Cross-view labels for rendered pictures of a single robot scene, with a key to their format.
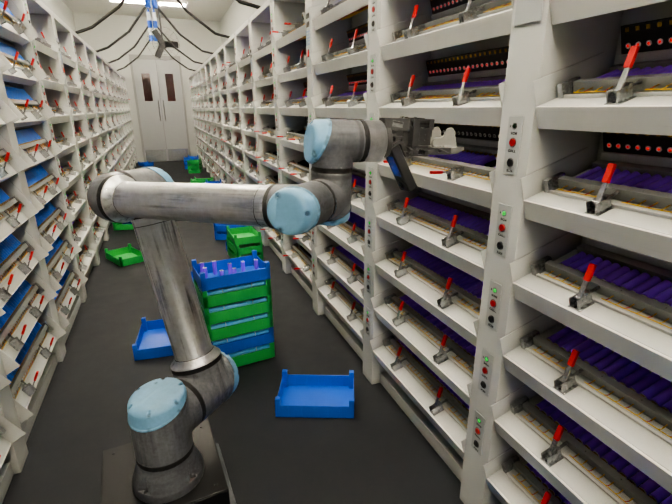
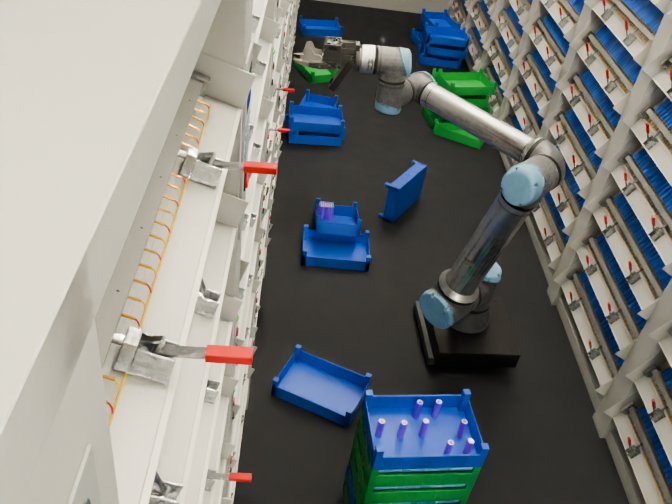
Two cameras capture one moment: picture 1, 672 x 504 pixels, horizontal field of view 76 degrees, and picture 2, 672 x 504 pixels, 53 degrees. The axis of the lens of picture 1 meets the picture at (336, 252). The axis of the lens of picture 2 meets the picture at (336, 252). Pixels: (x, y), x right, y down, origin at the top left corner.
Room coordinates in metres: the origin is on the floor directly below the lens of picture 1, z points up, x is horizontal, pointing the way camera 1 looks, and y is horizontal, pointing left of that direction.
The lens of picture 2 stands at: (3.03, 0.49, 1.92)
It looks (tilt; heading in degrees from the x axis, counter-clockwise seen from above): 38 degrees down; 196
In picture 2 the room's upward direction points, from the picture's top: 9 degrees clockwise
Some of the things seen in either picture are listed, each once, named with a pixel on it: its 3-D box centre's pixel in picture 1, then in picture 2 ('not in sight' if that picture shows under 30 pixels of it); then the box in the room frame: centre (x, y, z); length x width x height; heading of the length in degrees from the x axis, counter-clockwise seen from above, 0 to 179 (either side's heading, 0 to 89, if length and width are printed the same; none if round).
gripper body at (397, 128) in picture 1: (404, 138); (340, 54); (1.02, -0.16, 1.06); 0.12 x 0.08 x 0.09; 111
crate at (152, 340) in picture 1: (159, 335); not in sight; (1.94, 0.89, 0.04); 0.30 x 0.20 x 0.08; 15
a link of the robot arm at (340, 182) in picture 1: (328, 195); (391, 93); (0.94, 0.01, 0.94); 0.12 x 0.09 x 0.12; 156
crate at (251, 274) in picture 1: (230, 269); (422, 427); (1.81, 0.47, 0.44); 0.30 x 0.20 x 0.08; 118
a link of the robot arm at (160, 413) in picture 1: (162, 418); (476, 281); (0.97, 0.47, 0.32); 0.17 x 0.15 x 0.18; 156
